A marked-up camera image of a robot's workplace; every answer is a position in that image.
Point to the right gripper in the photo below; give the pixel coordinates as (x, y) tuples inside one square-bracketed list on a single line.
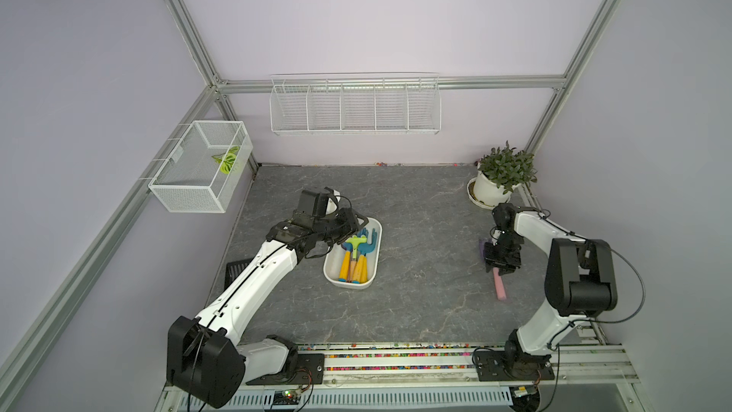
[(504, 268)]

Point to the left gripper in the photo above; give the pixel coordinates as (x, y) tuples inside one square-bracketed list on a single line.
[(349, 224)]

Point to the purple trowel pink handle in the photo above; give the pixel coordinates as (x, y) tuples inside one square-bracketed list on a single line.
[(499, 286)]

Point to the white storage box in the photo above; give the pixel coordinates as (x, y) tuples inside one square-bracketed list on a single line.
[(333, 260)]

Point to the teal rake yellow handle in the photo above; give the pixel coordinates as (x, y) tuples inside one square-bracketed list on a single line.
[(346, 262), (365, 250)]

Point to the green rake wooden handle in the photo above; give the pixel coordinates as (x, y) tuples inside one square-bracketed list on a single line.
[(355, 243)]

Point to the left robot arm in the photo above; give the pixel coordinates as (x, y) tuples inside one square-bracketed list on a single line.
[(205, 355)]

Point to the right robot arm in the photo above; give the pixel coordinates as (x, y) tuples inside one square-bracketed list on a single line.
[(579, 282)]

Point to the large potted green plant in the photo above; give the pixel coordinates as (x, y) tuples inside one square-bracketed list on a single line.
[(499, 174)]

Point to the green leaf toy in basket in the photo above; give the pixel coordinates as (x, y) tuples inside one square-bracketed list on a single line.
[(227, 160)]

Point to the white mesh side basket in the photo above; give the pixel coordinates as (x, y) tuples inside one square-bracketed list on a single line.
[(189, 181)]

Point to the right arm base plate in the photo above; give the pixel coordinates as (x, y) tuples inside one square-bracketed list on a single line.
[(493, 365)]

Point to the white wire wall shelf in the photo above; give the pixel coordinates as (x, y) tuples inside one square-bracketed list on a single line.
[(356, 103)]

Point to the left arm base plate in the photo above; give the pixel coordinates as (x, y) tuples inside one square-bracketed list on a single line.
[(302, 370)]

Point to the white vent rail front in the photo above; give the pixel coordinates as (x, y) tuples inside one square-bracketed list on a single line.
[(374, 399)]

